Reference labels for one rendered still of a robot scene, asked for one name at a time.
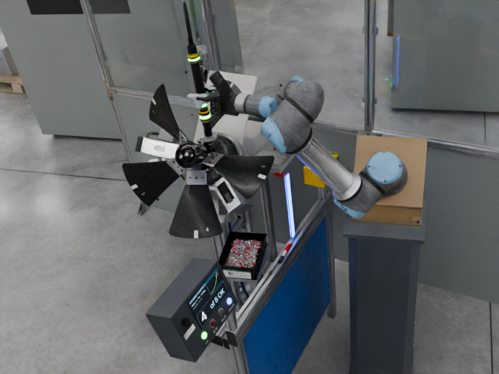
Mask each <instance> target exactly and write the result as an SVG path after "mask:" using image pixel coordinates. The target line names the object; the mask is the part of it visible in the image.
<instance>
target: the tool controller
mask: <svg viewBox="0 0 499 374"><path fill-rule="evenodd" d="M228 297H231V299H232V303H231V304H230V305H226V299H227V298H228ZM237 304H238V302H237V300H236V297H235V295H234V293H233V291H232V289H231V287H230V285H229V283H228V281H227V279H226V276H225V274H224V272H223V270H222V268H221V266H220V264H219V262H218V261H217V260H210V259H201V258H192V259H191V260H190V261H189V262H188V264H187V265H186V266H185V267H184V268H183V270H182V271H181V272H180V274H179V275H178V276H177V277H176V278H175V279H174V280H173V281H172V282H171V284H170V285H169V286H168V287H167V288H166V290H165V291H164V292H163V293H162V295H161V296H160V297H159V298H158V299H157V300H156V301H155V302H154V304H153V305H152V306H151V307H150V308H149V310H148V311H147V312H146V317H147V318H148V320H149V322H150V323H151V325H152V326H153V328H154V330H155V332H156V333H157V335H158V337H159V339H160V340H161V342H162V343H163V346H164V347H165V348H166V351H167V352H168V354H169V355H170V357H173V358H178V359H182V360H185V361H191V362H194V363H195V362H197V360H198V359H199V358H200V356H201V355H202V353H203V352H204V350H205V349H206V348H207V347H208V345H209V343H210V342H211V341H212V339H213V338H214V337H215V335H216V334H217V332H218V331H219V329H220V328H221V327H222V325H223V324H224V322H225V321H226V319H227V318H228V317H229V315H230V314H231V313H232V311H233V309H234V308H235V307H236V306H237ZM204 305H205V306H206V308H207V310H208V312H209V314H210V316H211V317H210V318H209V320H208V321H207V322H206V323H205V325H204V326H203V328H202V327H201V325H200V323H199V321H198V320H197V318H196V315H197V314H198V313H199V312H200V311H201V309H202V308H203V306H204ZM220 308H223V309H224V314H223V315H222V316H219V315H218V310H219V309H220ZM212 319H214V320H215V326H214V327H213V328H211V327H210V326H209V322H210V321H211V320H212ZM203 331H206V333H207V337H206V339H205V340H202V339H201V338H200V335H201V333H202V332H203Z"/></svg>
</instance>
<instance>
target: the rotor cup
mask: <svg viewBox="0 0 499 374"><path fill-rule="evenodd" d="M186 152H189V156H188V157H186V156H185V153H186ZM210 154H211V149H210V145H209V143H207V142H205V143H204V145H203V146H202V145H201V142H197V143H196V142H193V141H191V140H187V141H183V142H182V143H181V144H179V146H178V147H177V149H176V152H175V159H176V162H177V164H178V165H179V166H180V167H182V168H187V169H188V168H191V169H190V170H194V171H206V173H208V172H209V171H211V170H212V169H213V168H211V167H207V166H204V165H202V164H203V163H202V161H203V160H204V159H205V158H206V157H208V156H209V155H210ZM199 157H203V159H201V158H199Z"/></svg>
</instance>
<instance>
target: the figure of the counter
mask: <svg viewBox="0 0 499 374"><path fill-rule="evenodd" d="M210 317H211V316H210V314H209V312H208V310H207V308H206V306H205V305H204V306H203V308H202V309H201V311H200V312H199V313H198V314H197V315H196V318H197V320H198V321H199V323H200V325H201V327H202V328H203V326H204V325H205V323H206V322H207V321H208V320H209V318H210Z"/></svg>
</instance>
